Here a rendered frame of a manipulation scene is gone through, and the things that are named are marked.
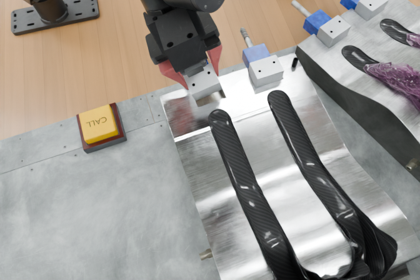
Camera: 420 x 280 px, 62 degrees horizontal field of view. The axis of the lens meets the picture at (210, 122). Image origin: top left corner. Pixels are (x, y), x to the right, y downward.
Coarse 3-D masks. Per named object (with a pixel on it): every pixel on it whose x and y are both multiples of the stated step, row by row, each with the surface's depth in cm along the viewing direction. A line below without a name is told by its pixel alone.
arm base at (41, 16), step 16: (48, 0) 74; (64, 0) 82; (80, 0) 82; (96, 0) 82; (16, 16) 80; (32, 16) 80; (48, 16) 77; (64, 16) 79; (80, 16) 80; (96, 16) 80; (16, 32) 78
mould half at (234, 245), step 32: (288, 64) 63; (160, 96) 61; (256, 96) 60; (192, 128) 58; (256, 128) 58; (320, 128) 58; (192, 160) 56; (256, 160) 56; (288, 160) 56; (352, 160) 55; (192, 192) 54; (224, 192) 54; (288, 192) 52; (352, 192) 50; (384, 192) 49; (224, 224) 50; (288, 224) 48; (320, 224) 47; (384, 224) 46; (224, 256) 46; (256, 256) 46; (320, 256) 45; (416, 256) 45
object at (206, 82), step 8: (208, 64) 56; (200, 72) 56; (208, 72) 56; (192, 80) 56; (200, 80) 56; (208, 80) 55; (216, 80) 55; (192, 88) 56; (200, 88) 55; (208, 88) 56; (216, 88) 58; (192, 96) 57; (200, 96) 59
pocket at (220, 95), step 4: (216, 92) 64; (220, 92) 64; (208, 96) 63; (212, 96) 63; (216, 96) 63; (220, 96) 63; (224, 96) 62; (200, 100) 63; (204, 100) 63; (208, 100) 63; (212, 100) 63; (216, 100) 63; (200, 104) 63; (204, 104) 63
